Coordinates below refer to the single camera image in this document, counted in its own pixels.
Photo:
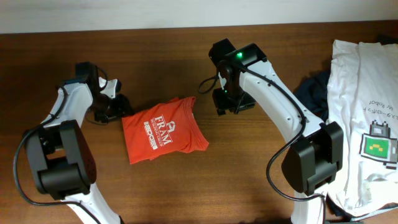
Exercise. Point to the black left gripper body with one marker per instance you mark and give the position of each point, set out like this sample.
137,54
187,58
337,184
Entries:
117,107

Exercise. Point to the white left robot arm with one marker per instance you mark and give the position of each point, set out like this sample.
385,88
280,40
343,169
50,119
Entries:
61,162

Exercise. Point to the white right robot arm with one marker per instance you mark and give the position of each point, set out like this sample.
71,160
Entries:
303,169

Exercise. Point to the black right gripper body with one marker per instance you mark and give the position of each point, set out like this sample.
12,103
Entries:
232,104

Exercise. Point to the white t-shirt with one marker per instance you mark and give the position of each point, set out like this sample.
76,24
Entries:
368,179

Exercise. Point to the orange printed t-shirt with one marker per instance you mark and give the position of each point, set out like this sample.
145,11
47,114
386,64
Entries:
165,128

